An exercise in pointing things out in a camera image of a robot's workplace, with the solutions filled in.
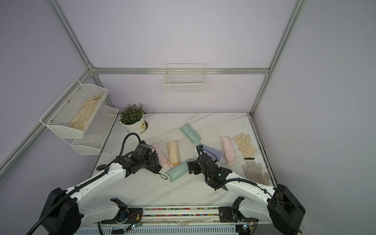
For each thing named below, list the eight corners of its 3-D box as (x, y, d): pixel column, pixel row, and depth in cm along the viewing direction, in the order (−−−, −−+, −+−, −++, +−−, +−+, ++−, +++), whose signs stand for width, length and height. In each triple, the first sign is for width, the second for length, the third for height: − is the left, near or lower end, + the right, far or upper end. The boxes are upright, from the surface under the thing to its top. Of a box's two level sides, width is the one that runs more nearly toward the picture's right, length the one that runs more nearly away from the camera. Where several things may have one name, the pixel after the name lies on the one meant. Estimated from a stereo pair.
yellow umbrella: (170, 167, 92) (169, 165, 90) (167, 144, 103) (166, 142, 101) (181, 164, 93) (181, 162, 91) (177, 142, 104) (177, 140, 102)
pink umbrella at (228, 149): (226, 160, 96) (227, 158, 93) (220, 138, 107) (221, 135, 105) (236, 160, 96) (237, 157, 94) (229, 137, 108) (230, 135, 105)
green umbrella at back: (194, 143, 103) (194, 142, 102) (179, 129, 112) (179, 127, 110) (202, 138, 107) (202, 136, 105) (186, 124, 115) (186, 122, 113)
